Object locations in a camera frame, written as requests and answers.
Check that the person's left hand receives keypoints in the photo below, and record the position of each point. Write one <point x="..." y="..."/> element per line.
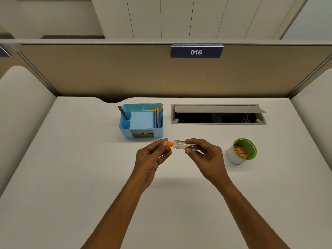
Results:
<point x="145" y="163"/>

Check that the person's right hand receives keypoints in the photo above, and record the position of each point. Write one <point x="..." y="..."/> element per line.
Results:
<point x="210" y="160"/>

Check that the white cup green rim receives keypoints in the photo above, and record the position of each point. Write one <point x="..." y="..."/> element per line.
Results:
<point x="232" y="156"/>

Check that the clear tube with orange cap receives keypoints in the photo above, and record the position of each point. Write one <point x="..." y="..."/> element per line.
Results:
<point x="180" y="144"/>

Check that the blue desk organizer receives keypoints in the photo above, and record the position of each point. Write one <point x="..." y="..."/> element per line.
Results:
<point x="124" y="130"/>

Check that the person's right forearm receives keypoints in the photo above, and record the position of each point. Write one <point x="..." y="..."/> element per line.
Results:
<point x="251" y="220"/>

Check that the person's left forearm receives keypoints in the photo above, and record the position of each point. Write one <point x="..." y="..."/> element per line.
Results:
<point x="116" y="217"/>

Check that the light blue notepad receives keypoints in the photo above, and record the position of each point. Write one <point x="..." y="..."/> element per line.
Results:
<point x="141" y="120"/>

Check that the grey pencil orange tip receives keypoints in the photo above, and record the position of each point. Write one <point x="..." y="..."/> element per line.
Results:
<point x="160" y="117"/>
<point x="156" y="117"/>

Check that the yellow sticky notes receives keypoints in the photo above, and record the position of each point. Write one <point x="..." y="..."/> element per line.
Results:
<point x="151" y="109"/>

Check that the black pen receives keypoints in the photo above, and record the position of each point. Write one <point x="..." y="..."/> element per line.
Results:
<point x="123" y="112"/>

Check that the beige desk partition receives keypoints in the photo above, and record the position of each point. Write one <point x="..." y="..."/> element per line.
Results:
<point x="103" y="72"/>

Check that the dark blue number sign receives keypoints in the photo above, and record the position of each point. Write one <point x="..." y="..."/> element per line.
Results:
<point x="196" y="51"/>

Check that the white side partition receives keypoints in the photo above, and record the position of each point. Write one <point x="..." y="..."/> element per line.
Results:
<point x="313" y="114"/>
<point x="20" y="121"/>

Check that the white panelled cabinet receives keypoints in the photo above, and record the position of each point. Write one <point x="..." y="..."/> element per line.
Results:
<point x="194" y="18"/>

